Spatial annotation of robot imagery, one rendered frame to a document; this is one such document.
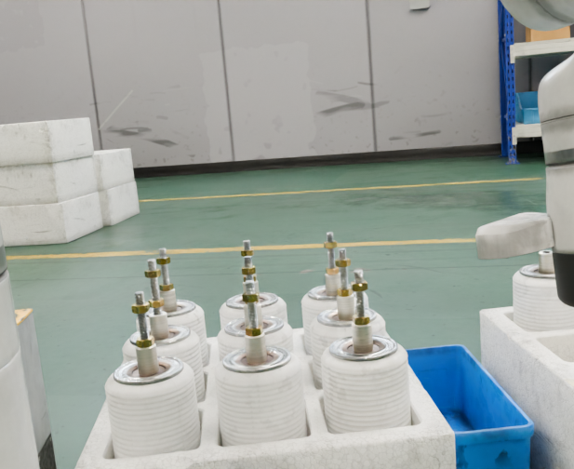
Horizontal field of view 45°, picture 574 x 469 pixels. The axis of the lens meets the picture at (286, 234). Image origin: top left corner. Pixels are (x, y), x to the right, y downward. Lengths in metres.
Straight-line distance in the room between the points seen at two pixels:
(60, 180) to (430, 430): 2.67
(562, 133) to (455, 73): 5.28
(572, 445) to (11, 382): 0.73
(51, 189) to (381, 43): 3.27
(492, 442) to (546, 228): 0.50
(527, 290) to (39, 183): 2.54
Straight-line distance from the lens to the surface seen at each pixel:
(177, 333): 0.89
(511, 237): 0.43
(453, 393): 1.20
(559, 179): 0.44
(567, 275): 0.44
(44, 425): 0.89
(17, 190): 3.33
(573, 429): 0.90
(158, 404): 0.75
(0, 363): 0.27
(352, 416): 0.77
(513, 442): 0.92
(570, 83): 0.43
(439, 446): 0.76
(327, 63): 5.77
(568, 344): 1.06
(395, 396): 0.77
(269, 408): 0.75
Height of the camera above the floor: 0.52
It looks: 11 degrees down
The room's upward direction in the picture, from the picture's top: 5 degrees counter-clockwise
